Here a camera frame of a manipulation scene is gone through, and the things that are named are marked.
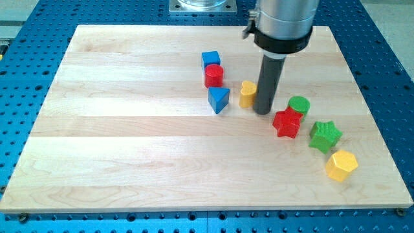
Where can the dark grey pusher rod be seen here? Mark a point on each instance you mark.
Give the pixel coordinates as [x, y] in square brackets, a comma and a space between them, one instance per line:
[270, 73]

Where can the green cylinder block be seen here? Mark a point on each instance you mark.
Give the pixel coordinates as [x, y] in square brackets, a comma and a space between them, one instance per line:
[300, 104]

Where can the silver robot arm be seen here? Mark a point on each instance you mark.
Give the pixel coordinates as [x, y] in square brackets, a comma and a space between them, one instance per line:
[281, 27]

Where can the red star block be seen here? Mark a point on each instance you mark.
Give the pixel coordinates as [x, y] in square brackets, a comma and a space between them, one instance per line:
[287, 122]

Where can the green star block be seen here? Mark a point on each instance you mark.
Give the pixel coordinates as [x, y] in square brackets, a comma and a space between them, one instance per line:
[324, 135]

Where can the blue triangle block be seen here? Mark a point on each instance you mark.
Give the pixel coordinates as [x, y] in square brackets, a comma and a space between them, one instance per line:
[218, 98]

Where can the red cylinder block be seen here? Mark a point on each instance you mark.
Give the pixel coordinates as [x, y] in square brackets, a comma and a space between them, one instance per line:
[213, 76]

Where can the yellow heart block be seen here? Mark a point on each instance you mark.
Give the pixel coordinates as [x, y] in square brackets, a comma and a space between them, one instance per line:
[247, 94]

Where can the blue cube block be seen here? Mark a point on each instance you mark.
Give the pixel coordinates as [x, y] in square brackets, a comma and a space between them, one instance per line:
[210, 57]

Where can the light wooden board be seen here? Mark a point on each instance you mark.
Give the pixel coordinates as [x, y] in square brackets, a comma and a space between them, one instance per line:
[127, 127]

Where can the yellow hexagon block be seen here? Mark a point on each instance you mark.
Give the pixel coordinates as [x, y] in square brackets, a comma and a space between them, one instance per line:
[340, 165]

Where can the blue perforated metal table plate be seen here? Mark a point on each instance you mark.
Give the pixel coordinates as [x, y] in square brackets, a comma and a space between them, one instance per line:
[375, 37]

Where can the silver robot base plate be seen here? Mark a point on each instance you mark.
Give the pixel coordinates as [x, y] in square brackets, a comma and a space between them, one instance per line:
[186, 6]

